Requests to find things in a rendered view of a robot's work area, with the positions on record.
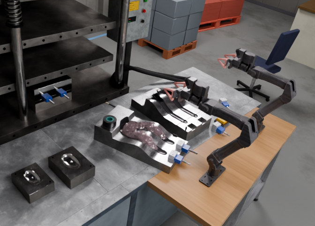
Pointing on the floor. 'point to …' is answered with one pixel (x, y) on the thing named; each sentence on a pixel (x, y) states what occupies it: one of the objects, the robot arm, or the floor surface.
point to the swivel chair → (275, 54)
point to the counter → (304, 35)
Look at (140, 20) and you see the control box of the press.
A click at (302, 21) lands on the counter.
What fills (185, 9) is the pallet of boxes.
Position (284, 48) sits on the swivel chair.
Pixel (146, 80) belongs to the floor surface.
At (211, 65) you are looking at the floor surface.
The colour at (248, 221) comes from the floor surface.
